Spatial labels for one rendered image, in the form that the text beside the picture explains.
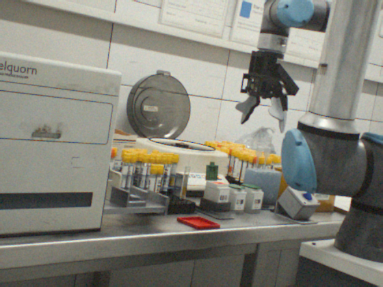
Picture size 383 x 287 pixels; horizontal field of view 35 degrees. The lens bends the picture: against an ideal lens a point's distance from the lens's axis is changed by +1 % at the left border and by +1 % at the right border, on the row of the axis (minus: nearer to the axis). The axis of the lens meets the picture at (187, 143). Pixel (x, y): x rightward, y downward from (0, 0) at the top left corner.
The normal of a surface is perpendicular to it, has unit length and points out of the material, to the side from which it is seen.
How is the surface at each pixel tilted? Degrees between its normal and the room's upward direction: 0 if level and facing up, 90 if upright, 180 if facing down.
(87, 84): 89
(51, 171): 90
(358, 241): 72
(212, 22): 94
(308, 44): 95
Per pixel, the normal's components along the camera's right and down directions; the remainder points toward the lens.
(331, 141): -0.12, 0.18
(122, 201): -0.73, -0.05
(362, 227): -0.60, -0.33
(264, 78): 0.62, 0.18
